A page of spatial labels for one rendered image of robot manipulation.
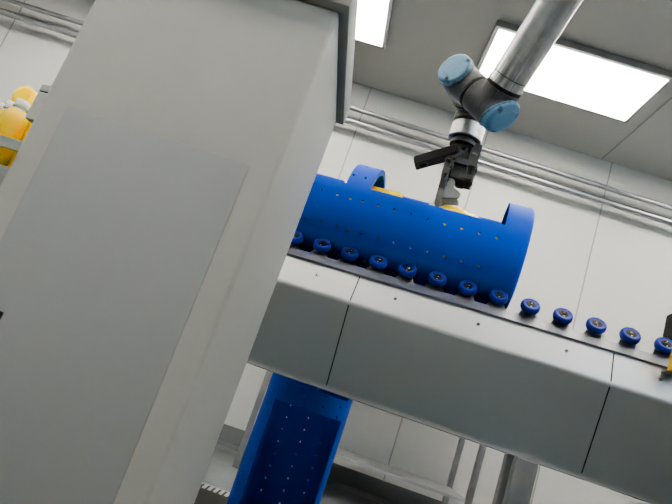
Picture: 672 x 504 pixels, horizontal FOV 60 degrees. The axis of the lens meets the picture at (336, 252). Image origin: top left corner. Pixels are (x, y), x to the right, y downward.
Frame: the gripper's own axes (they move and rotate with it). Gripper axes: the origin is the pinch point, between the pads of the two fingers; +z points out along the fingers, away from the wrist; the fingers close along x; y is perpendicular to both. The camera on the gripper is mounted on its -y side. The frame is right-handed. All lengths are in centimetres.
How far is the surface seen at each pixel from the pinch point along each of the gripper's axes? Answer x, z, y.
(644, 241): 370, -160, 157
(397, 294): -6.7, 26.4, -1.9
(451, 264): -5.7, 15.2, 8.2
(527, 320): -5.9, 23.2, 28.4
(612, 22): 189, -224, 59
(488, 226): -8.5, 4.4, 14.1
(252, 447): 45, 77, -35
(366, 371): -3.8, 45.8, -3.7
